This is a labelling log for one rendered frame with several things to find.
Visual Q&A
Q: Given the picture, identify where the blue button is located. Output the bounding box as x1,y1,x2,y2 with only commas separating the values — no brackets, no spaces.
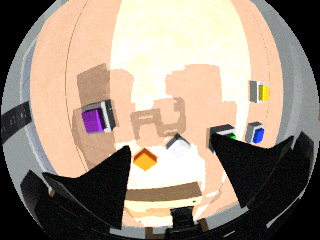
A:
244,121,265,144

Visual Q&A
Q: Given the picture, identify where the green button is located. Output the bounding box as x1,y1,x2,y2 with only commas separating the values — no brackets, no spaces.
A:
208,124,236,155

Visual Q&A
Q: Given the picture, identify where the purple button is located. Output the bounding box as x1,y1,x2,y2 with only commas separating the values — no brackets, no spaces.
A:
81,99,116,135

